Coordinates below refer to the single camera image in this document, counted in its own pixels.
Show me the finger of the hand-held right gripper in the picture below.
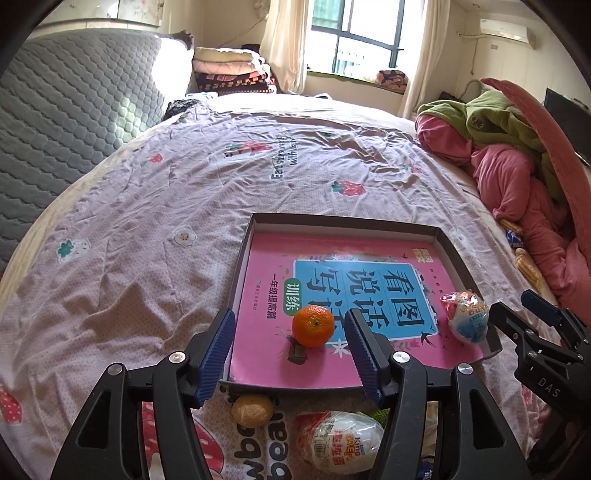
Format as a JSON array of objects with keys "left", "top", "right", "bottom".
[
  {"left": 521, "top": 289, "right": 574, "bottom": 328},
  {"left": 488, "top": 301, "right": 540, "bottom": 352}
]

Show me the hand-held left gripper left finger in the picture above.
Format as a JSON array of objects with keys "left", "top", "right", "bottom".
[{"left": 48, "top": 308, "right": 237, "bottom": 480}]

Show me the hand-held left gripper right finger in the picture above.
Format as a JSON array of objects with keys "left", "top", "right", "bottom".
[{"left": 344, "top": 308, "right": 527, "bottom": 480}]

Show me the egg-shaped candy with blue wrapper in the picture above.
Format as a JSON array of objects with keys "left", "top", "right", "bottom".
[{"left": 438, "top": 290, "right": 490, "bottom": 344}]

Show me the small mandarin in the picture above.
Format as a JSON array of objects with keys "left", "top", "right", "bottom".
[{"left": 292, "top": 305, "right": 335, "bottom": 348}]

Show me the egg-shaped candy with red wrapper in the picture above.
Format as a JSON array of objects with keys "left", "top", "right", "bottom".
[{"left": 295, "top": 410, "right": 386, "bottom": 472}]

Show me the white drawstring cloth bag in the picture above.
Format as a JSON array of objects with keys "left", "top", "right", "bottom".
[{"left": 422, "top": 401, "right": 451, "bottom": 457}]

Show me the grey cardboard box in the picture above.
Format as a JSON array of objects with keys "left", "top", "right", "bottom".
[{"left": 218, "top": 212, "right": 503, "bottom": 395}]

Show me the beige walnut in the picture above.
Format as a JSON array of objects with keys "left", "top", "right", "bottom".
[{"left": 231, "top": 394, "right": 274, "bottom": 428}]

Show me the small brown wrapper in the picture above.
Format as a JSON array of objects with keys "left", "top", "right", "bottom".
[{"left": 285, "top": 336, "right": 309, "bottom": 365}]

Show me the pink book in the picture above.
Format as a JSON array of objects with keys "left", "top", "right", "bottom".
[{"left": 229, "top": 231, "right": 485, "bottom": 386}]

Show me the pink garment pile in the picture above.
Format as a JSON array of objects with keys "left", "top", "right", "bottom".
[{"left": 416, "top": 111, "right": 591, "bottom": 347}]

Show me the printed strawberry bedsheet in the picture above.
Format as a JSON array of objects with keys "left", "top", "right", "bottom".
[{"left": 0, "top": 92, "right": 591, "bottom": 480}]

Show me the red blanket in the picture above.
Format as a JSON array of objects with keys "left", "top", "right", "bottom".
[{"left": 480, "top": 78, "right": 591, "bottom": 259}]

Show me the black television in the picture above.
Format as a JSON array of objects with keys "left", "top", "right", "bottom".
[{"left": 542, "top": 88, "right": 591, "bottom": 167}]

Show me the green garment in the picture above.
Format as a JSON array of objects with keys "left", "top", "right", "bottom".
[{"left": 418, "top": 90, "right": 568, "bottom": 199}]

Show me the dark lace cloth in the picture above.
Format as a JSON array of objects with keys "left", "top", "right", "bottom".
[{"left": 164, "top": 92, "right": 218, "bottom": 118}]

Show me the patterned cushion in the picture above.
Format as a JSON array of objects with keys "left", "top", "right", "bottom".
[{"left": 376, "top": 69, "right": 409, "bottom": 90}]

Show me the white air conditioner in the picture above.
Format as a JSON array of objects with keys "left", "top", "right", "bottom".
[{"left": 478, "top": 18, "right": 536, "bottom": 49}]

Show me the dark patterned folded blanket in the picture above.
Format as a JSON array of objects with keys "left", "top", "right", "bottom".
[{"left": 196, "top": 74, "right": 278, "bottom": 96}]

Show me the cream curtain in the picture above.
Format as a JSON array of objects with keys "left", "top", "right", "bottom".
[
  {"left": 399, "top": 0, "right": 451, "bottom": 118},
  {"left": 261, "top": 0, "right": 315, "bottom": 95}
]

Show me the grey quilted headboard cover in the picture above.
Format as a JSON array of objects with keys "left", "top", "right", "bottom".
[{"left": 0, "top": 25, "right": 167, "bottom": 273}]

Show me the pink folded blanket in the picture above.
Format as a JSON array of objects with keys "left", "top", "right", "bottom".
[{"left": 194, "top": 62, "right": 273, "bottom": 78}]

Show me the white pillow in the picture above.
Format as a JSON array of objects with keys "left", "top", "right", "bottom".
[{"left": 154, "top": 34, "right": 197, "bottom": 109}]

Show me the cream folded blanket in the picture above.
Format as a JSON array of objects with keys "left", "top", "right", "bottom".
[{"left": 193, "top": 46, "right": 267, "bottom": 70}]

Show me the window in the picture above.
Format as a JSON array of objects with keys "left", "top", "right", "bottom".
[{"left": 309, "top": 0, "right": 428, "bottom": 77}]

